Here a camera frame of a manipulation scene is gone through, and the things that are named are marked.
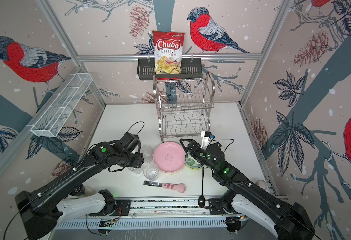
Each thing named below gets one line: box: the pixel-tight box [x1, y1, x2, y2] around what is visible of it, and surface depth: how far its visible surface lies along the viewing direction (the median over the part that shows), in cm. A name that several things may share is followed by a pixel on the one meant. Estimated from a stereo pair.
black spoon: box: [198, 167, 206, 208], surface depth 77 cm
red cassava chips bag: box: [152, 30, 185, 81], surface depth 86 cm
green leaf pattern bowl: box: [184, 152, 203, 170], surface depth 85 cm
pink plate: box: [153, 141, 186, 174], surface depth 91 cm
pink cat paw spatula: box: [143, 180, 186, 193], surface depth 81 cm
